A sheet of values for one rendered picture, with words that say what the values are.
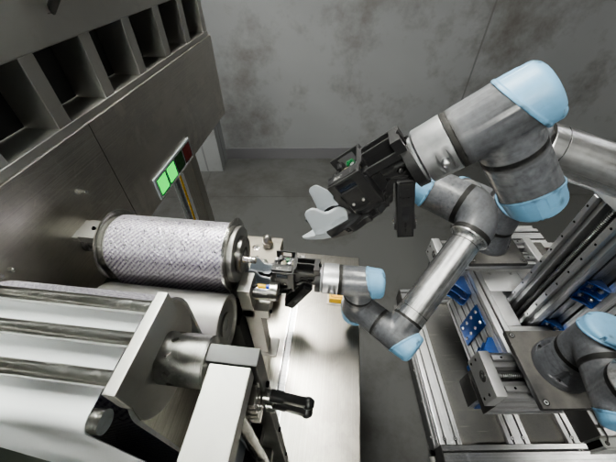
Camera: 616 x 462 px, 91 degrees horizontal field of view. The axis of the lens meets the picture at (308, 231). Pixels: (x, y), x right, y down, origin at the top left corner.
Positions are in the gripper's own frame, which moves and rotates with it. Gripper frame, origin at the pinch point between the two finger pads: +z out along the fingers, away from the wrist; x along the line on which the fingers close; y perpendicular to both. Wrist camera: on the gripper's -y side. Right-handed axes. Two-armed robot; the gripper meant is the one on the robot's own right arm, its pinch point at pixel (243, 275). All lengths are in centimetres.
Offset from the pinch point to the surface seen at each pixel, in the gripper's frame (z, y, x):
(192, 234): 4.5, 22.0, 7.4
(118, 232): 19.0, 21.8, 8.3
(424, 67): -90, -20, -250
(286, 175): 27, -109, -202
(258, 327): -6.2, -4.7, 11.3
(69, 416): -1, 34, 41
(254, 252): 1.0, -6.1, -13.2
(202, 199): 46, -36, -71
